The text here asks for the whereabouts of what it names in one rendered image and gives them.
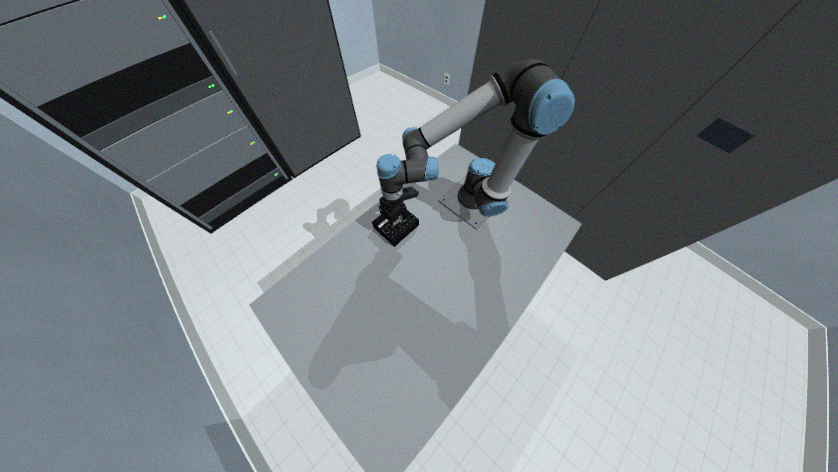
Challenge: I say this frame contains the black lighting desk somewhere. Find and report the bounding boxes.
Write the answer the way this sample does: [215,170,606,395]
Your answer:
[372,210,419,247]

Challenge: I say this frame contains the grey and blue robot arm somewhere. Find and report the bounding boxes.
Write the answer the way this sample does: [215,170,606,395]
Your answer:
[377,59,575,217]

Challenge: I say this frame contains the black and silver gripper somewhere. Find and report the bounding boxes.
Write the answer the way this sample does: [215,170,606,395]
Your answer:
[379,194,408,225]

